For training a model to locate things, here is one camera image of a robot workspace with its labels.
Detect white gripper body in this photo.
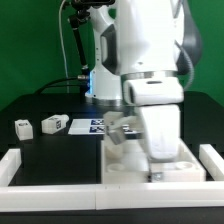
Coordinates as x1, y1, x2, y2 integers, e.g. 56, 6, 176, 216
123, 77, 184, 162

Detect white square table top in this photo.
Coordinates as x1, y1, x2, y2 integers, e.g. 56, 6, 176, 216
101, 140, 206, 184

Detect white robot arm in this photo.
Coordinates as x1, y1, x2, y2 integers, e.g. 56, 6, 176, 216
72, 0, 201, 162

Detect white sheet with tags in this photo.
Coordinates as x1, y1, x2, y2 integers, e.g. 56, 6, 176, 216
67, 117, 141, 136

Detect white U-shaped fence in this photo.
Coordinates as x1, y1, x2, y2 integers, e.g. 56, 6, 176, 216
0, 144, 224, 212

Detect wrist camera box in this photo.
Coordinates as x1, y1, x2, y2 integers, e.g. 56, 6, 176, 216
103, 111, 139, 146

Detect black cable at base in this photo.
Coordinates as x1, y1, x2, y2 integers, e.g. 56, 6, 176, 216
34, 77, 90, 95

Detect white cable behind robot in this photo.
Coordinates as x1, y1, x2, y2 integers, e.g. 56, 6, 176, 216
57, 0, 70, 80

